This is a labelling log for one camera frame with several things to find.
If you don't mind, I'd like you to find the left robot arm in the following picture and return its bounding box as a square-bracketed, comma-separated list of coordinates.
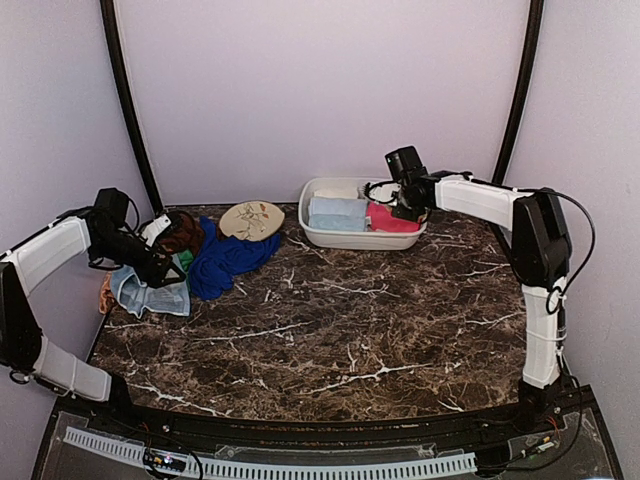
[1, 187, 186, 436]

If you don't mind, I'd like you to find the light blue rolled towel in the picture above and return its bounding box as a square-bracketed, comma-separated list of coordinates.
[308, 197, 368, 218]
[309, 214, 367, 232]

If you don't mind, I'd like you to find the light blue crumpled towel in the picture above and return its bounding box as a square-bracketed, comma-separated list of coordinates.
[110, 266, 191, 319]

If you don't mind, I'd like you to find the black right frame post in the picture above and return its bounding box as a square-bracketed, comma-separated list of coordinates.
[491, 0, 545, 184]

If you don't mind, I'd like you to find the white slotted cable duct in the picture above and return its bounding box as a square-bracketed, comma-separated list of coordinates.
[63, 427, 477, 479]

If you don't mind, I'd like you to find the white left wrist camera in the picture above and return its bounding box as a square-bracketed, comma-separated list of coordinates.
[140, 214, 172, 247]

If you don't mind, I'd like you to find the pink towel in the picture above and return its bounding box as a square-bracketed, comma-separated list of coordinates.
[366, 202, 421, 233]

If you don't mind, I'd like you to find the light blue rolled towel front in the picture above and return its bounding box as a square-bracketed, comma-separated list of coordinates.
[309, 214, 367, 232]

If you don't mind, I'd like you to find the black front rail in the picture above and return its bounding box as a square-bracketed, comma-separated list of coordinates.
[55, 386, 598, 452]

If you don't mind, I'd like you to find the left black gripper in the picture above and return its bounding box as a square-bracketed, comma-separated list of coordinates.
[89, 230, 185, 288]

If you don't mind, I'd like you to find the green towel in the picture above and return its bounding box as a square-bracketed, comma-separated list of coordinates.
[176, 250, 195, 273]

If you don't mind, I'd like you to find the white plastic tub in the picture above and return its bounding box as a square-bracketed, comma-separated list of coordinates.
[298, 177, 426, 251]

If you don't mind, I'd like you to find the light blue rolled towel back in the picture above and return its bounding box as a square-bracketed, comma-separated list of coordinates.
[308, 197, 368, 218]

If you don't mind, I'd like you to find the brown towel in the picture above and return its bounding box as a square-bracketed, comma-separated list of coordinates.
[156, 210, 205, 257]

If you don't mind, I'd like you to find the black frame post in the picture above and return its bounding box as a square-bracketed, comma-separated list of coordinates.
[491, 0, 545, 184]
[99, 0, 164, 213]

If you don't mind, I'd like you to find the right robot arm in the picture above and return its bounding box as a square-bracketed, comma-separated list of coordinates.
[385, 146, 582, 393]

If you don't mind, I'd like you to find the black left frame post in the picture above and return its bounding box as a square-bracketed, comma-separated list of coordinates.
[99, 0, 164, 213]

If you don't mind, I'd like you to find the orange peach towel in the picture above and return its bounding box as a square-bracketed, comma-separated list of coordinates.
[99, 272, 116, 315]

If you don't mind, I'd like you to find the white rolled towel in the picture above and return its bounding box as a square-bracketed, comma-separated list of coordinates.
[313, 187, 359, 199]

